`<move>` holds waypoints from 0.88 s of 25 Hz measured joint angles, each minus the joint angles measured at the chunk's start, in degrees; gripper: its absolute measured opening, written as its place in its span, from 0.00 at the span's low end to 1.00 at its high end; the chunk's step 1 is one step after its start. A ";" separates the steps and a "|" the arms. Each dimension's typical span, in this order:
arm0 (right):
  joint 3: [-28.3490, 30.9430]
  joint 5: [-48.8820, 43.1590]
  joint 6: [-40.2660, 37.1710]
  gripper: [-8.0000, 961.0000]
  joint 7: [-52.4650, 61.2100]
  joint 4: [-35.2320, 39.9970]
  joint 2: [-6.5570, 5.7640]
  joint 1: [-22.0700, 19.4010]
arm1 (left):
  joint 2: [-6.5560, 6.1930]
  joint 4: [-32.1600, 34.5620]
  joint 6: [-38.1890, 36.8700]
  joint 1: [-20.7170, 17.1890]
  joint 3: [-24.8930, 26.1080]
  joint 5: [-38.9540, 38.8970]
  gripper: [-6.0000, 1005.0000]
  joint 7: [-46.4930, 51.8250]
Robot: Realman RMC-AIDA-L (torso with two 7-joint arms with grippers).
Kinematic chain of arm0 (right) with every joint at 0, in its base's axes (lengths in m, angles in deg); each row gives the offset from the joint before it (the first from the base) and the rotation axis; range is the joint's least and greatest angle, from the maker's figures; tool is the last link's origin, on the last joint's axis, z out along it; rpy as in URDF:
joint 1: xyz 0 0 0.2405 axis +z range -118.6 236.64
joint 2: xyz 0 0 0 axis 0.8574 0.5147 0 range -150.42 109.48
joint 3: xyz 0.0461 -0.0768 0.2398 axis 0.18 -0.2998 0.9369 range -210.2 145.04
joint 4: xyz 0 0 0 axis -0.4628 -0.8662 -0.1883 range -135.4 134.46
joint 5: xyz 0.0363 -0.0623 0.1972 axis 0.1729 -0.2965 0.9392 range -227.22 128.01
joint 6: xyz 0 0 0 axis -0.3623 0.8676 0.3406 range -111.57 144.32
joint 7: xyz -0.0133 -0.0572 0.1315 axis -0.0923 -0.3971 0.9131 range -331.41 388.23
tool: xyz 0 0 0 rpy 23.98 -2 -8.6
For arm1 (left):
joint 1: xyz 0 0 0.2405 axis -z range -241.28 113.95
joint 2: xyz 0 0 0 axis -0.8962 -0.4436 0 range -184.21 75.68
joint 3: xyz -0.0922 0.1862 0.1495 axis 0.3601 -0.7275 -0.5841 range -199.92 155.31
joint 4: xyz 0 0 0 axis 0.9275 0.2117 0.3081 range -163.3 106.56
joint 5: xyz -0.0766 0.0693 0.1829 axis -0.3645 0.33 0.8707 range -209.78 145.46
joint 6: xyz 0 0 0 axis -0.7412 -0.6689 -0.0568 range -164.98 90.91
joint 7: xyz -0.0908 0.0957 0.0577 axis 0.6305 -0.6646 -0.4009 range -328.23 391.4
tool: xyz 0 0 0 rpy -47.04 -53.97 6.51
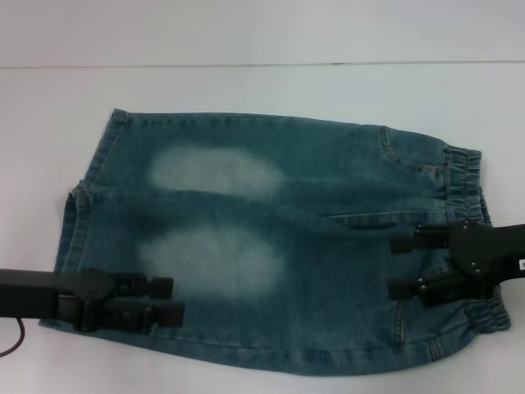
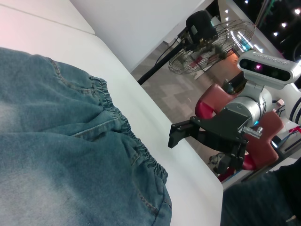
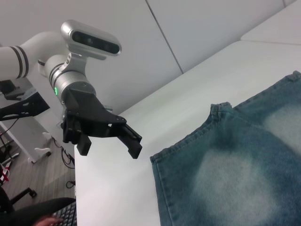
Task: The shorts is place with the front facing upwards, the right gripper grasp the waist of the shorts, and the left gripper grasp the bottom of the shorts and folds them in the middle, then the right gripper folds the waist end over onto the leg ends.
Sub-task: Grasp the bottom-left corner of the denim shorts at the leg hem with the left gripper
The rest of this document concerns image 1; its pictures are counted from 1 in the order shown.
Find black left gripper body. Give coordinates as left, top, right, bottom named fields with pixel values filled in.
left=0, top=268, right=121, bottom=332

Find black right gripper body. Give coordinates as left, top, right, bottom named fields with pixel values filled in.
left=449, top=219, right=525, bottom=297

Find dark thin cable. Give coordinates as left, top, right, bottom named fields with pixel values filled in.
left=0, top=318, right=27, bottom=360

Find blue denim shorts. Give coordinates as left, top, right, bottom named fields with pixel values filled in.
left=39, top=108, right=514, bottom=385

